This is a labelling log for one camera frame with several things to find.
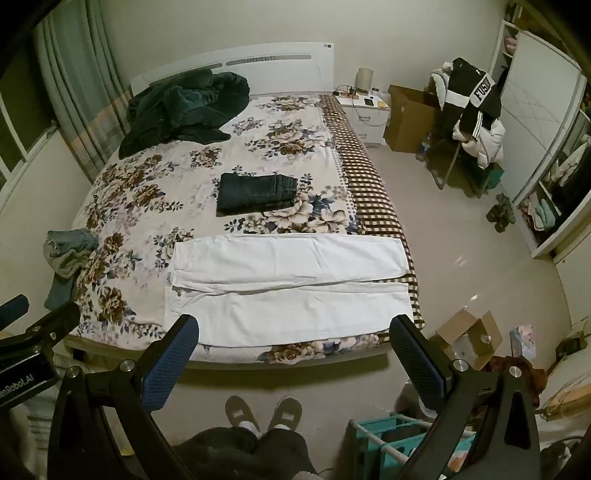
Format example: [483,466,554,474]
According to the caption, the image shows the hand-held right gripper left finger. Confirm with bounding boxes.
[48,314,200,480]

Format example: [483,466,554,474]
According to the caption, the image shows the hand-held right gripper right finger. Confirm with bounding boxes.
[389,315,541,480]

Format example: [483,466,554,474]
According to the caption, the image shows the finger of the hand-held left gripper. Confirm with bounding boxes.
[25,302,80,354]
[0,294,30,324]

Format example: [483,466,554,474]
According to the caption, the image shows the white pants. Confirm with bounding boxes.
[165,233,415,347]

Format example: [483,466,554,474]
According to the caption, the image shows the small open cardboard box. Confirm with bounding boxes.
[436,309,503,370]

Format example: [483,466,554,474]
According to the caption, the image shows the grey-blue clothes pile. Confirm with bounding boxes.
[44,228,99,310]

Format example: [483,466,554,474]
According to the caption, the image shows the person's left slipper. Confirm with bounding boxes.
[225,395,254,432]

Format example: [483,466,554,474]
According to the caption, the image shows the person's slipper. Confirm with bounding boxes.
[268,397,303,432]
[225,395,254,432]

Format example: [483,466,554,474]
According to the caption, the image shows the teal rack with white poles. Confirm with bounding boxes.
[348,413,476,480]

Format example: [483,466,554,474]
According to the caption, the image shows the pink and blue packet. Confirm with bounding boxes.
[509,324,535,358]

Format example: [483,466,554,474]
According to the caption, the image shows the person's legs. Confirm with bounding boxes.
[173,427,319,480]

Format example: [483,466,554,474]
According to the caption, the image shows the brown garment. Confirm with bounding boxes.
[489,355,548,407]

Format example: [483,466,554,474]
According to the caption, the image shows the person's right slipper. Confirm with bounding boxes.
[268,397,303,432]

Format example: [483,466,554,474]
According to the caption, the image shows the dark boot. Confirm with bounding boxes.
[496,193,517,224]
[490,203,509,233]

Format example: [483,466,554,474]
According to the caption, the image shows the white-framed window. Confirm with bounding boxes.
[0,55,58,190]

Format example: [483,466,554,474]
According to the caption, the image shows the brown checked sheet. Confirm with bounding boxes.
[318,93,426,344]

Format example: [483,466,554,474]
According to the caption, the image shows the folded dark jeans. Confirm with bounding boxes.
[216,172,298,215]

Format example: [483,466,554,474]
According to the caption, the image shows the stack of folded clothes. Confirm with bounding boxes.
[519,191,561,232]

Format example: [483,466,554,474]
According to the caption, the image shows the teal storage bin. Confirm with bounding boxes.
[480,161,504,192]

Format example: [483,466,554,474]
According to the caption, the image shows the dark chair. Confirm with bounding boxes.
[427,136,499,197]

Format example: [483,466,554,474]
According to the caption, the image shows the grey-green curtain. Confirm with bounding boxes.
[34,0,134,183]

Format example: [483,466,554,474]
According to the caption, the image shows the white puffer jacket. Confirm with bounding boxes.
[452,117,506,169]

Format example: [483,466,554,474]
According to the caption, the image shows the large cardboard box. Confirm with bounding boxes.
[383,84,439,153]

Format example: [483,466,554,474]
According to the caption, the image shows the white nightstand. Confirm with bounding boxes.
[333,90,391,148]

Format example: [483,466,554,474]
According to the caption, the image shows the dark green blanket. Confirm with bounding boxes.
[119,71,250,160]

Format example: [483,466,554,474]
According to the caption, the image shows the white fleece garment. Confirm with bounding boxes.
[431,62,455,109]

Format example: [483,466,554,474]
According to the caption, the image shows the black and white jacket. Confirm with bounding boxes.
[447,58,502,139]

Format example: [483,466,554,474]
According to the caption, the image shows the white wardrobe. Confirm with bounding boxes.
[489,18,591,259]

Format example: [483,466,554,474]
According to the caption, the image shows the white bed with headboard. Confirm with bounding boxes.
[65,42,426,370]

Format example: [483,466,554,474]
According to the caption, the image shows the round wire fan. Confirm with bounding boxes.
[536,369,591,425]

